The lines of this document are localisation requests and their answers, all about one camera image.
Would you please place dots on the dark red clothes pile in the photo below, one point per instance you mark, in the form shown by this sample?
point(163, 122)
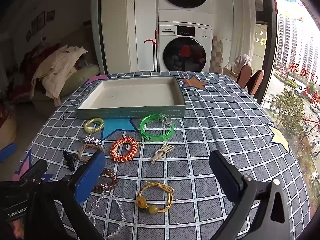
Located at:
point(30, 65)

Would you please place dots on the cream jacket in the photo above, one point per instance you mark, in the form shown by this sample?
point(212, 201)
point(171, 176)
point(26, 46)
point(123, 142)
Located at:
point(57, 67)

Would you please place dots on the beige rabbit hair clip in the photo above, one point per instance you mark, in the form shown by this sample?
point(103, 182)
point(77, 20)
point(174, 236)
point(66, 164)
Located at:
point(160, 153)

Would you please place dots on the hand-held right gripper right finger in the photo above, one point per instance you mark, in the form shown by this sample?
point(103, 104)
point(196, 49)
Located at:
point(226, 177)

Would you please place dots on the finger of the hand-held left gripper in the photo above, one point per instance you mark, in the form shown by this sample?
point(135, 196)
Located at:
point(32, 169)

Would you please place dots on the white tall cabinet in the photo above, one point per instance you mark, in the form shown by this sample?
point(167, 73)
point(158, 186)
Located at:
point(125, 30)

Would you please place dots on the white cloth on chair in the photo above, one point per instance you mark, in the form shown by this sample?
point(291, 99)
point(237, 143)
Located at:
point(241, 60)

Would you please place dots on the white washing machine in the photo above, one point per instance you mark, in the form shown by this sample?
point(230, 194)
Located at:
point(185, 47)

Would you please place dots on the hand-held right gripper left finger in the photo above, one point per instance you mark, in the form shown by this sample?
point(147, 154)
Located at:
point(91, 177)

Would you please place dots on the grey plaid tablecloth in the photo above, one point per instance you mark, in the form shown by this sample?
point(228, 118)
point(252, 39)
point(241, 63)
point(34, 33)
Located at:
point(200, 155)

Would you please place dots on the small silver bead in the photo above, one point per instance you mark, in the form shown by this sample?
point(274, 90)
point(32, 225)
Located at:
point(128, 147)

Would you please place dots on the black claw hair clip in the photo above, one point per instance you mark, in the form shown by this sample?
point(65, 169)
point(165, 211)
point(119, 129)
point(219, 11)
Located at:
point(69, 160)

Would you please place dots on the red window sticker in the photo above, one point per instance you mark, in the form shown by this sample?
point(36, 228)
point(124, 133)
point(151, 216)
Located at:
point(295, 67)

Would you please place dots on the beige sofa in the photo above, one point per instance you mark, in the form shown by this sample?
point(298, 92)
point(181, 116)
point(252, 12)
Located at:
point(80, 77)

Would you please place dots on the shallow grey-green cardboard box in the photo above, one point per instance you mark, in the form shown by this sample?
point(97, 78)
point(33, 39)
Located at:
point(135, 95)

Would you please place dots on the checkered hanging cloth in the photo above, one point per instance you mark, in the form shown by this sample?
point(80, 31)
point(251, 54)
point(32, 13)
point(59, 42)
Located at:
point(217, 55)

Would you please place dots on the pink star hair clip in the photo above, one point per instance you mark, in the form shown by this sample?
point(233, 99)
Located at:
point(91, 139)

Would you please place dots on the dark picture frame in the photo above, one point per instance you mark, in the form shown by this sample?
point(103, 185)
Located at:
point(50, 15)
point(28, 35)
point(41, 20)

